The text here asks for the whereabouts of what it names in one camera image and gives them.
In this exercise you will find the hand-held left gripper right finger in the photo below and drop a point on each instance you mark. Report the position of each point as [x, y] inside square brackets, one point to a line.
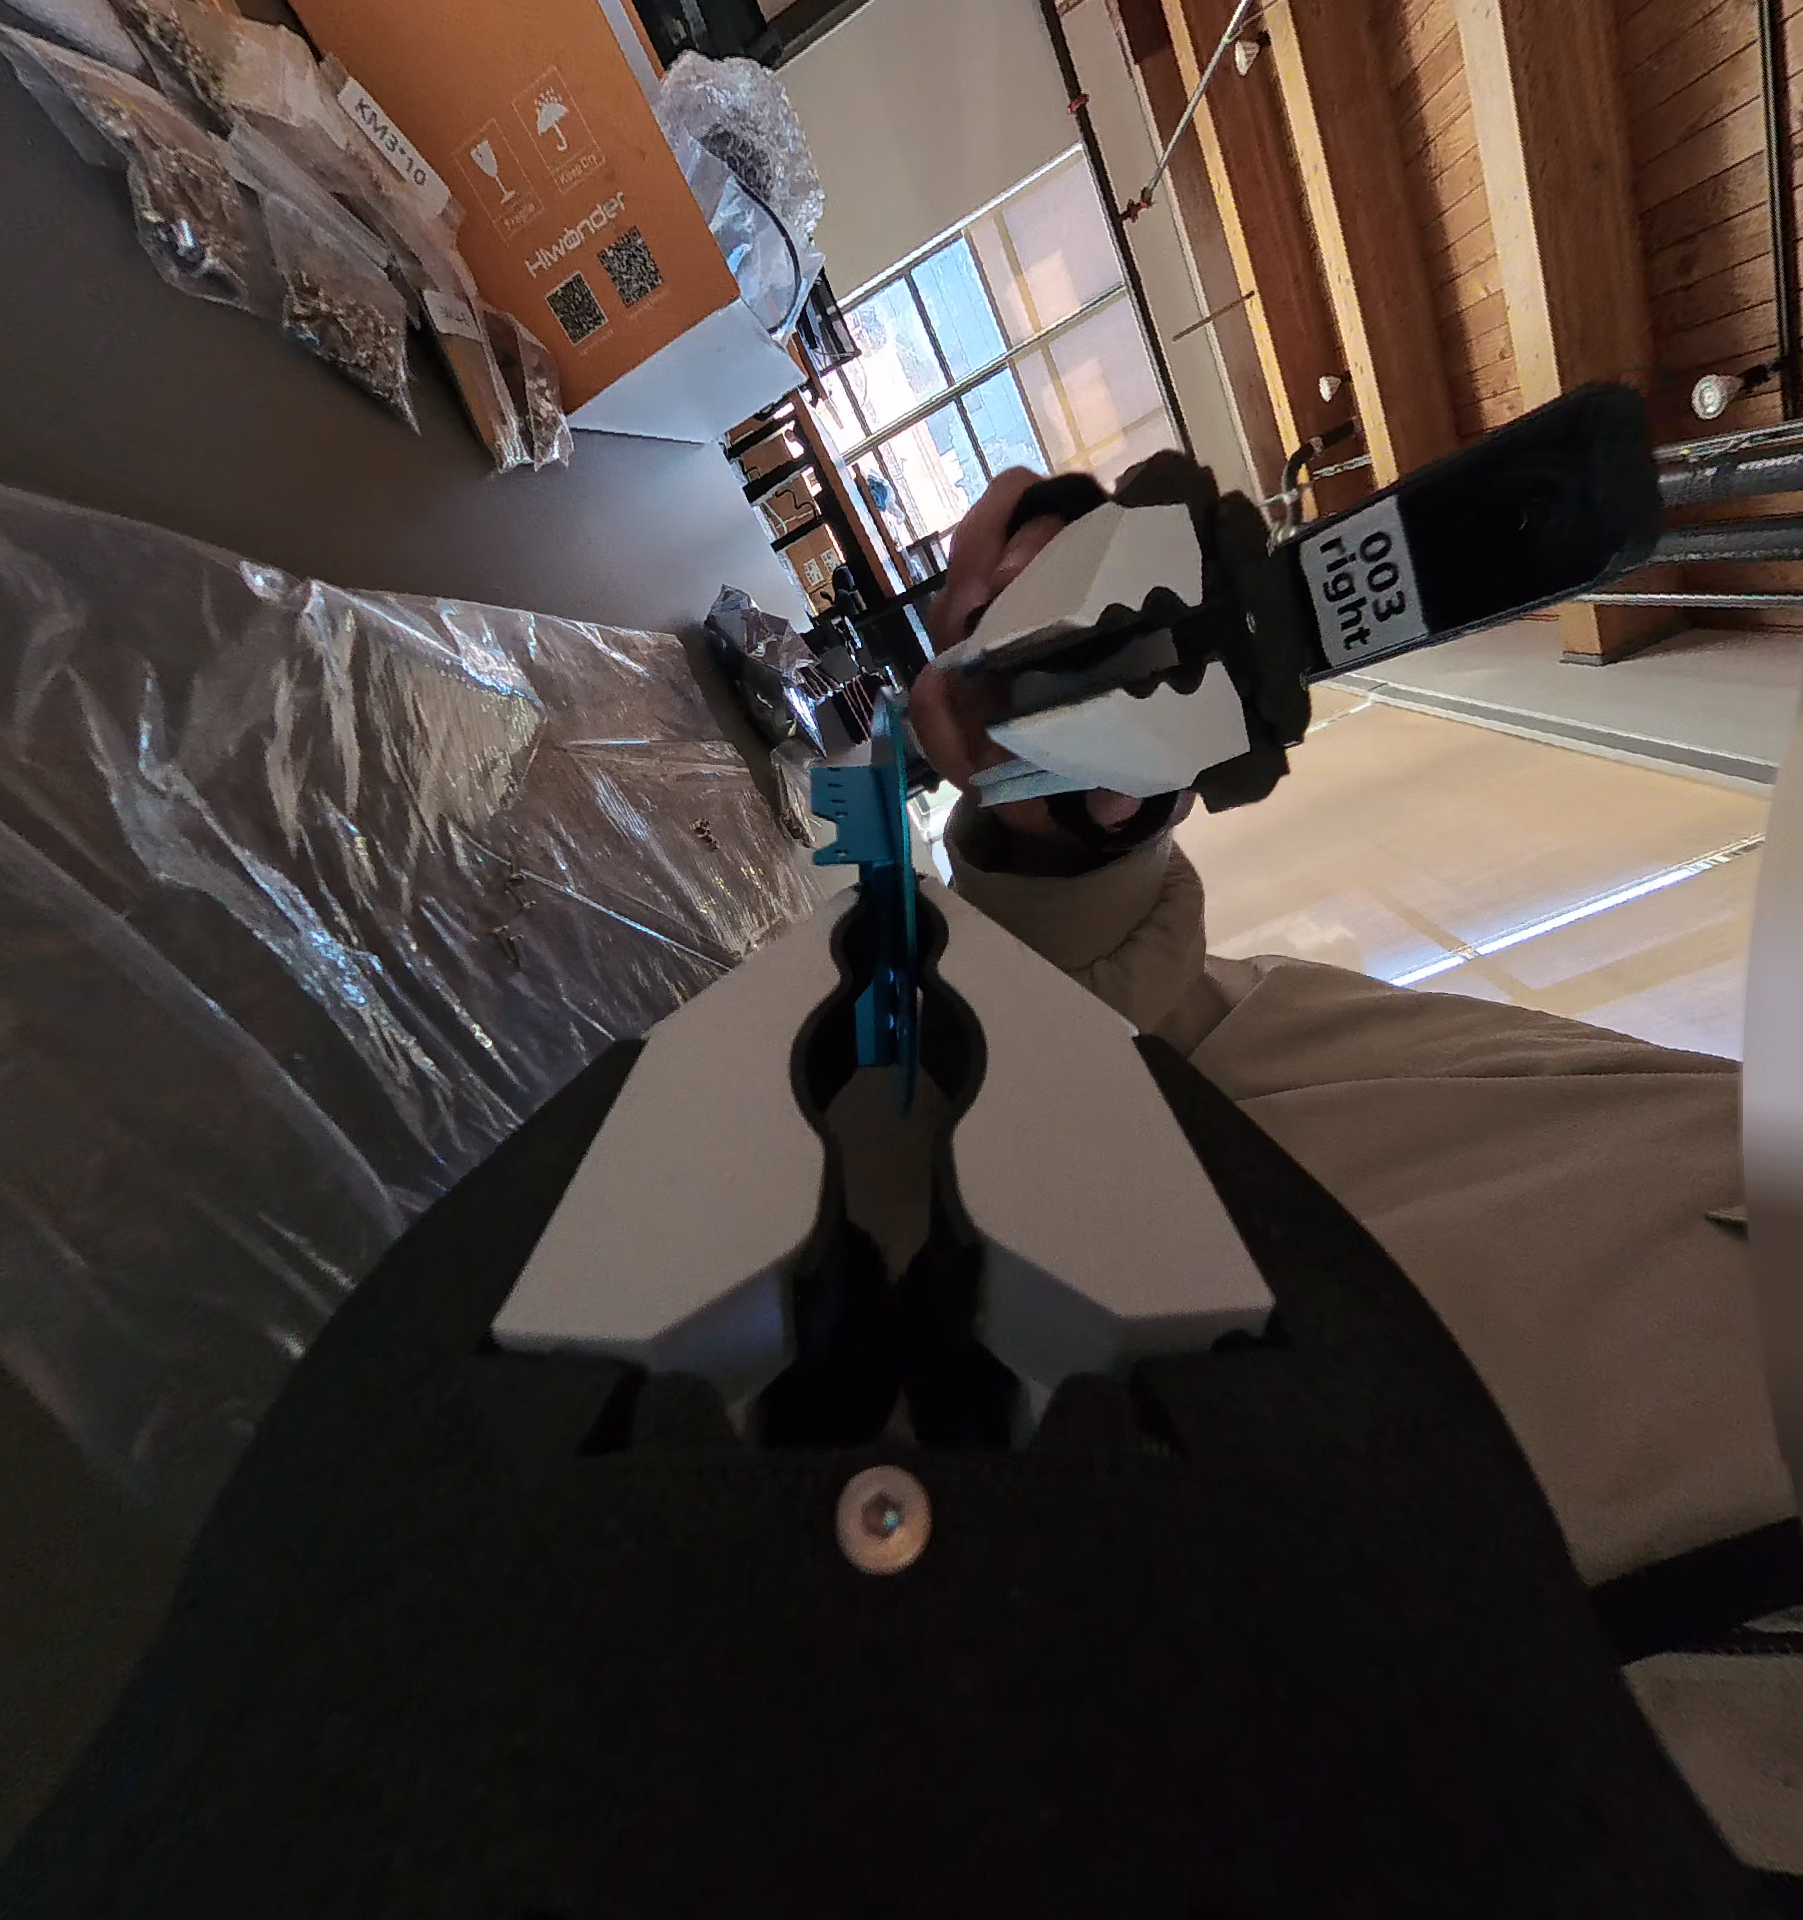
[1095, 1186]

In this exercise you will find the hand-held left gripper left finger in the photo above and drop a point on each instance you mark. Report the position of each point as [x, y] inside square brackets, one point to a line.
[675, 1186]

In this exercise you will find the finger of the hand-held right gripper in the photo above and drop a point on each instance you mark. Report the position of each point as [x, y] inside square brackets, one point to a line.
[1141, 737]
[1095, 570]

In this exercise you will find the small screws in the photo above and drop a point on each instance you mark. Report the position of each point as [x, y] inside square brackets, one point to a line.
[511, 947]

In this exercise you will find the person's right forearm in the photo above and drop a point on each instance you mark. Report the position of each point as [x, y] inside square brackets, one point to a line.
[1113, 930]

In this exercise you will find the grey desk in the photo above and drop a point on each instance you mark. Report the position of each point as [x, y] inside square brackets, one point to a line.
[316, 449]

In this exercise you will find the person's right hand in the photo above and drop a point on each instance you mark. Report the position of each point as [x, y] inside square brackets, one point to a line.
[978, 570]

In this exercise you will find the large grid window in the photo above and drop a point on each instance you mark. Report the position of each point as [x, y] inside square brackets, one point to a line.
[991, 360]

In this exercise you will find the black insulated ceiling pipe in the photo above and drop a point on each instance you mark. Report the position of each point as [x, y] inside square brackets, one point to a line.
[1757, 540]
[1770, 477]

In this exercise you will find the workbench with dark equipment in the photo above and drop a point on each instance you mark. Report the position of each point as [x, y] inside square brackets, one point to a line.
[797, 495]

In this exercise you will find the bag of dark servo parts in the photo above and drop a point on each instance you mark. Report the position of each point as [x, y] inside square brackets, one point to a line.
[758, 660]

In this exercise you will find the clear plastic bag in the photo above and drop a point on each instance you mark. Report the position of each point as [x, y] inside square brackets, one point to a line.
[316, 826]

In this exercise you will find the bubble wrap bundle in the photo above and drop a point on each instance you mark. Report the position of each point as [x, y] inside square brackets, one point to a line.
[736, 151]

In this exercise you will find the orange and white cardboard box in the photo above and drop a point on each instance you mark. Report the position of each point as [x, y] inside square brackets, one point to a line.
[541, 151]

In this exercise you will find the pile of screw bags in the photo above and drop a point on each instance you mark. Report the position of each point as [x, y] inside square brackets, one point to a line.
[241, 196]

